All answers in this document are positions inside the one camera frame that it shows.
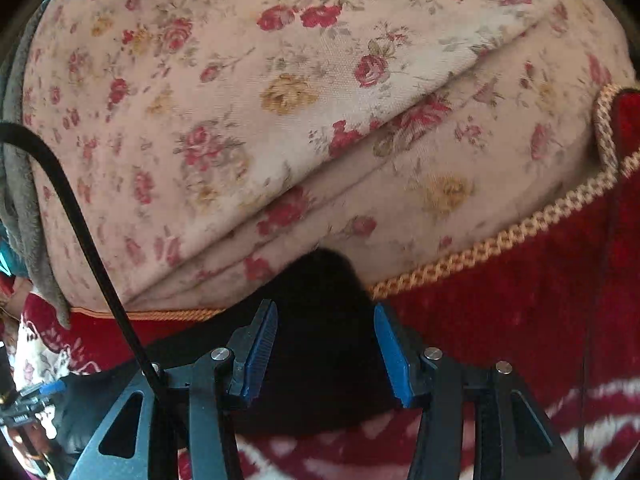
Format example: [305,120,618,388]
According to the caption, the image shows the red and white floral blanket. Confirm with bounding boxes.
[0,85,640,480]

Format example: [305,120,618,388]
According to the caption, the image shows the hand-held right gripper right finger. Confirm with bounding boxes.
[374,302,583,480]

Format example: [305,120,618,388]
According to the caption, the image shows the grey fleece blanket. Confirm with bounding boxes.
[0,5,72,331]

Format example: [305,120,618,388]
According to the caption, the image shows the black pants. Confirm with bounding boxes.
[50,249,428,480]

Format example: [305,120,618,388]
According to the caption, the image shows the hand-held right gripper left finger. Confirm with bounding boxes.
[70,299,279,480]

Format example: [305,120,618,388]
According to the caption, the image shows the floral quilt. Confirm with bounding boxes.
[22,0,640,313]

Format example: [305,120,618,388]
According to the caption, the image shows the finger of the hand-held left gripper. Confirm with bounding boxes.
[20,380,67,402]

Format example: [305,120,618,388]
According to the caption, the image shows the thick black cable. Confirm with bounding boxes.
[0,121,181,480]

